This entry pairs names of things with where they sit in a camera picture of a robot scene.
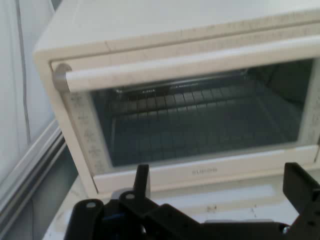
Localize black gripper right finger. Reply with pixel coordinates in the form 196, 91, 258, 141
282, 162, 320, 240

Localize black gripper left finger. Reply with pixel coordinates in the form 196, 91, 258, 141
66, 164, 201, 240

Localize white glass oven door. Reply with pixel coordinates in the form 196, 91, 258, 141
50, 34, 320, 194

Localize white toaster oven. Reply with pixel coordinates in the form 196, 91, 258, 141
33, 0, 320, 199

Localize aluminium frame rail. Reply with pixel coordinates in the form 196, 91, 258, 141
0, 119, 66, 232

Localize metal wire oven rack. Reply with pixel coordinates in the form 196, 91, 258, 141
109, 83, 253, 121

